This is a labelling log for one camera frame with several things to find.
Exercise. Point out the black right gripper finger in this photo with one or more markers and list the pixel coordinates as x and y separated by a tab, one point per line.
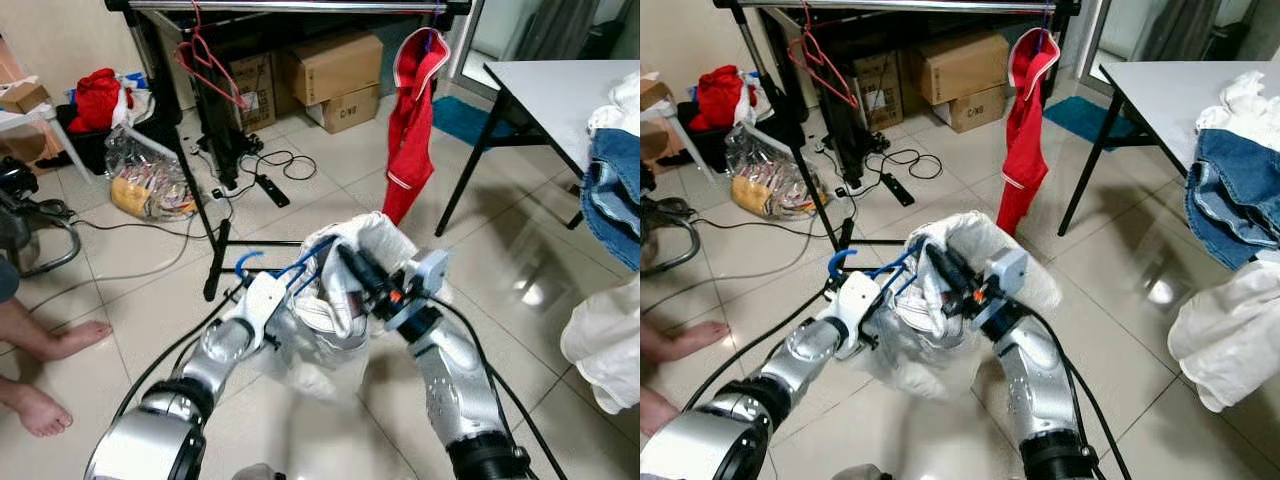
360	282
962	268
372	270
950	280

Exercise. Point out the cream denim jacket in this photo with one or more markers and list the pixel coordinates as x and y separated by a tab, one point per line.
920	340
330	340

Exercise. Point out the blue plastic clothes hanger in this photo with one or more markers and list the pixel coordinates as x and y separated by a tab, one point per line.
835	260
243	260

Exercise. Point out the white polo shirt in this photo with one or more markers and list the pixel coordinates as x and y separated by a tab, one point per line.
1230	330
605	340

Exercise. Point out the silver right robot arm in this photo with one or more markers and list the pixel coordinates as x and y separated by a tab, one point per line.
1035	380
455	380

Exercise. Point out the red clothes hanger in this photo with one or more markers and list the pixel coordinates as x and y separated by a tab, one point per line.
215	70
825	70

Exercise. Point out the dark blue clothes hanger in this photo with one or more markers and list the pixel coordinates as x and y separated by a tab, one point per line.
1045	32
432	35

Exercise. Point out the black power strip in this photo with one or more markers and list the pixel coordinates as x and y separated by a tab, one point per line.
895	189
272	190

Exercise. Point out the red jacket with white trim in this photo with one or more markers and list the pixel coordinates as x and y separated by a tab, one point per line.
410	140
1022	140

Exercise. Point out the clear plastic bag of goods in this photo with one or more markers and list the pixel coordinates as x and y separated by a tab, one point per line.
150	185
775	185

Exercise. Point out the grey robot leg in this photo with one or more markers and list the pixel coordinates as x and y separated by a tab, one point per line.
860	473
258	472

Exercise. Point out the black desk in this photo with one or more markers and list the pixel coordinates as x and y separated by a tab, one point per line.
920	25
300	25

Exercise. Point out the blue denim jacket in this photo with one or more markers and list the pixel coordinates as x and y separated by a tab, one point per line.
1240	190
615	190

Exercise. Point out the person's bare foot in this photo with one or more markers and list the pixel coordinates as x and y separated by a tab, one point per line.
75	340
700	340
658	412
40	412

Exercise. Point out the white table with black legs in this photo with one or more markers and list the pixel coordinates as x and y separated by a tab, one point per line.
1160	95
570	90

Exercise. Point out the black laundry basket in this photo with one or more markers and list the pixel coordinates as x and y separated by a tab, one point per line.
705	145
90	148

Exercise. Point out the sliding glass door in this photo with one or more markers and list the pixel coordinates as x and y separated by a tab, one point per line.
1150	25
520	30

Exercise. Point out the crumpled white shirt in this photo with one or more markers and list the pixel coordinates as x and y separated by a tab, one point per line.
620	110
1245	105

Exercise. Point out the white side table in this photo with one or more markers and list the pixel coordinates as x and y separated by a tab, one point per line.
665	112
25	122

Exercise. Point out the small brown cardboard box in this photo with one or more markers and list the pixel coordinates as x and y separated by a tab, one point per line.
22	97
655	94

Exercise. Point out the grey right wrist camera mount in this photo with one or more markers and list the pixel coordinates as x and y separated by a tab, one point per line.
428	272
1008	272

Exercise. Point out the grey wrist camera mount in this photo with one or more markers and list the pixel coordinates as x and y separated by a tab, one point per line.
1008	272
428	272
856	305
262	305

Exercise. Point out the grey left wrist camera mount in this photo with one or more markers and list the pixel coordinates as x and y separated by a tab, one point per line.
856	305
262	305

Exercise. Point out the chrome tube chair frame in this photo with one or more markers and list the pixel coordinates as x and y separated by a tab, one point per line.
690	245
70	245

